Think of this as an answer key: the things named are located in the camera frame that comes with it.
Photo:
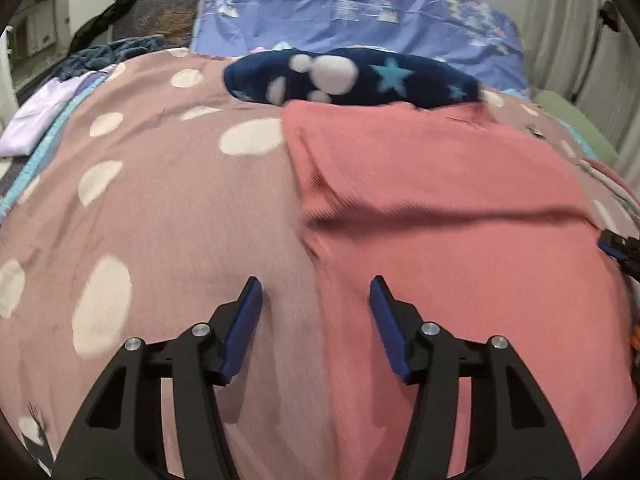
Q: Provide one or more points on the navy star plush blanket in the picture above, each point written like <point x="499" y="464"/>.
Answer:
<point x="375" y="85"/>

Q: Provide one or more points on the striped pinkish cloth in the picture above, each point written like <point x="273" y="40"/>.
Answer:
<point x="615" y="185"/>

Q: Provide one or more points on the light blue striped sheet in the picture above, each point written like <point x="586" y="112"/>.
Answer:
<point x="45" y="150"/>

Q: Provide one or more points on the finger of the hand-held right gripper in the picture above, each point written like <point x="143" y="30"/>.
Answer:
<point x="612" y="246"/>

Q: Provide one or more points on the green cloth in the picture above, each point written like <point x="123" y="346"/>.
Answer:
<point x="575" y="120"/>

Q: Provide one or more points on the pink knit garment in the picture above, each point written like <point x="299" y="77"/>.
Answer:
<point x="450" y="260"/>

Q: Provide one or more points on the lavender cloth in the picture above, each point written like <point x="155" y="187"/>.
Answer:
<point x="35" y="115"/>

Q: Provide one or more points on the dark brown patterned cloth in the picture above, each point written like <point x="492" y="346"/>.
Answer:
<point x="165" y="20"/>

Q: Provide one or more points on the dark blue crumpled cloth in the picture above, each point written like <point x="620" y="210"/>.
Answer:
<point x="100" y="57"/>

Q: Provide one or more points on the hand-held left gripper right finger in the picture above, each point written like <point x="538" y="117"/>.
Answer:
<point x="387" y="330"/>

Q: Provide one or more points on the black cloth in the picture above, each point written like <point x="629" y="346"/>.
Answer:
<point x="100" y="20"/>

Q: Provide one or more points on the blue printed bed sheet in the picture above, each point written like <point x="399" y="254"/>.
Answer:
<point x="325" y="20"/>

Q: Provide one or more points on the pink white-dotted blanket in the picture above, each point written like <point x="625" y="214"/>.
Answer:
<point x="175" y="210"/>

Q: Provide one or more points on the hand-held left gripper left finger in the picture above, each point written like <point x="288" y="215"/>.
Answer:
<point x="245" y="330"/>

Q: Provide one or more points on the white curtain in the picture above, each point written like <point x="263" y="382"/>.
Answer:
<point x="565" y="25"/>

